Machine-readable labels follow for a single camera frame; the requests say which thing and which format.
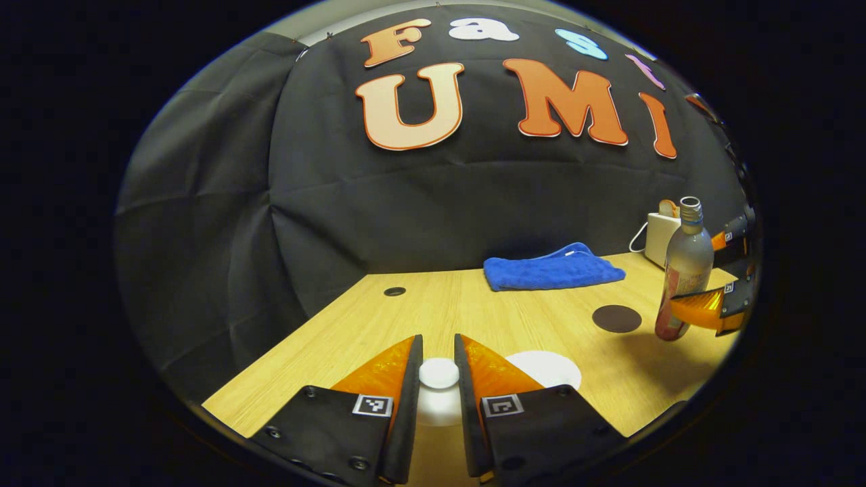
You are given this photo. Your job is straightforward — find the silver water bottle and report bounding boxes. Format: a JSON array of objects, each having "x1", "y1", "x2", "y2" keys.
[{"x1": 655, "y1": 196, "x2": 715, "y2": 342}]

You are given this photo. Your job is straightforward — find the white teacup lid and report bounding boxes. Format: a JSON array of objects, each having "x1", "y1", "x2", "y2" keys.
[{"x1": 414, "y1": 358, "x2": 465, "y2": 428}]

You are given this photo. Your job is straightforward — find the black backdrop cloth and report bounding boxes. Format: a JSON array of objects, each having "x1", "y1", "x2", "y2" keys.
[{"x1": 114, "y1": 3, "x2": 752, "y2": 400}]

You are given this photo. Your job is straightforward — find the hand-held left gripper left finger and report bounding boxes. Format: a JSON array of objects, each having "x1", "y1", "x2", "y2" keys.
[{"x1": 247, "y1": 334, "x2": 424, "y2": 487}]

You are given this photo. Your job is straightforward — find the dark brown round coaster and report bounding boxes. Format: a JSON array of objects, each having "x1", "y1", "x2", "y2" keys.
[{"x1": 592, "y1": 304, "x2": 643, "y2": 334}]

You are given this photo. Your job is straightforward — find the white teacup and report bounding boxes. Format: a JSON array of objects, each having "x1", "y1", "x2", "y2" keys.
[{"x1": 504, "y1": 350, "x2": 583, "y2": 390}]

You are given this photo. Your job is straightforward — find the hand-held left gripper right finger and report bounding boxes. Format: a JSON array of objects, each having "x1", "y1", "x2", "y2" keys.
[{"x1": 453, "y1": 333, "x2": 626, "y2": 484}]

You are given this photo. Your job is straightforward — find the blue towel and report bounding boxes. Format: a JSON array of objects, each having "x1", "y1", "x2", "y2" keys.
[{"x1": 483, "y1": 242, "x2": 626, "y2": 293}]

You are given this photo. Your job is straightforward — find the white toaster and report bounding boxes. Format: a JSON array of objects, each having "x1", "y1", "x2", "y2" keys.
[{"x1": 643, "y1": 212, "x2": 683, "y2": 269}]

